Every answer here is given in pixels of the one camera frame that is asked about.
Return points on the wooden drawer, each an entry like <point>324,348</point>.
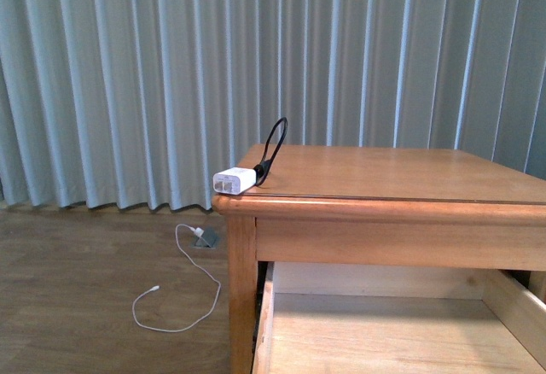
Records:
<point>324,318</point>

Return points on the open metal floor socket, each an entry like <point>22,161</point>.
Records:
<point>209,239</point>

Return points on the pale green pleated curtain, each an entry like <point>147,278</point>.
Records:
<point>142,101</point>

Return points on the light wooden nightstand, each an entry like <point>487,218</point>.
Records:
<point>376,207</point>

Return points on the white charger adapter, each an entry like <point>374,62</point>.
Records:
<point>234,181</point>

